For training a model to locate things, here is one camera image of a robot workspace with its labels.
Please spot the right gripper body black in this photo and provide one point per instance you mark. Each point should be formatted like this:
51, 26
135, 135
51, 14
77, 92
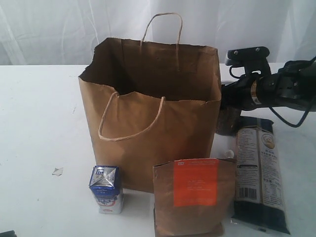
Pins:
250, 93

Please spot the clear can dark grains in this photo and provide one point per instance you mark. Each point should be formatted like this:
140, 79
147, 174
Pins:
228, 116

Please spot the small clear plastic scrap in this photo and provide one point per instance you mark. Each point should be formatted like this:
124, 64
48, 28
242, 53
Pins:
57, 172

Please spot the dark noodle packet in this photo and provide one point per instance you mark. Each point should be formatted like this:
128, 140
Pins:
259, 193

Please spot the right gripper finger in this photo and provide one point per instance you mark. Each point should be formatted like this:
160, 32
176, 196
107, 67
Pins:
229, 96

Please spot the brown pouch orange label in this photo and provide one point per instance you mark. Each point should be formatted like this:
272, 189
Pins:
192, 196

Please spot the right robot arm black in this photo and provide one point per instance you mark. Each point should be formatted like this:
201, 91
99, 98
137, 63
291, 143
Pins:
293, 86

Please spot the blue white milk carton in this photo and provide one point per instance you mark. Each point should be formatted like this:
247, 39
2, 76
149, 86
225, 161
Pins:
105, 184

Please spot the brown paper shopping bag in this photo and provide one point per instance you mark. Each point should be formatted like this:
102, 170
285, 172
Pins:
148, 103

